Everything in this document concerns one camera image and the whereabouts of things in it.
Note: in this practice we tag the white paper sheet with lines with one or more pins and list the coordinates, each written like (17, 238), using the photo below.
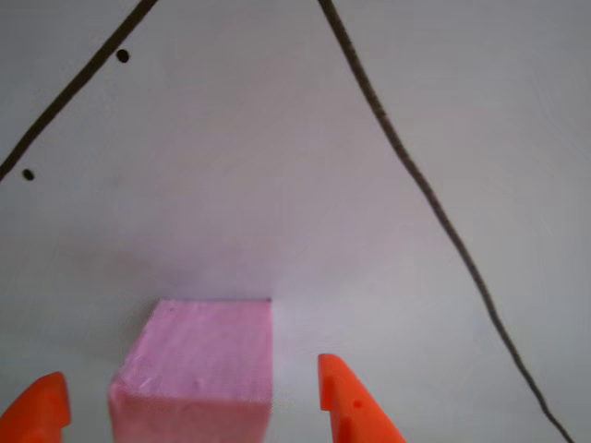
(258, 184)

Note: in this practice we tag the pink foam block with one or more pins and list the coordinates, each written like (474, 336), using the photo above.
(198, 360)

